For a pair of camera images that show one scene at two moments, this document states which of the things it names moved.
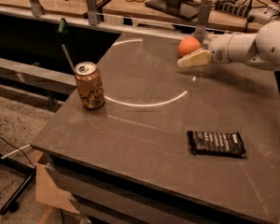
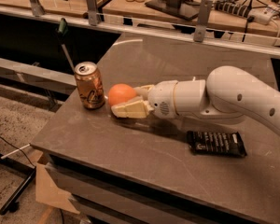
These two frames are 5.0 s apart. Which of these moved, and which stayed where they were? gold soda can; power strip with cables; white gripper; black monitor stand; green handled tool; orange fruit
Moved: orange fruit; white gripper
Stayed: black monitor stand; power strip with cables; gold soda can; green handled tool
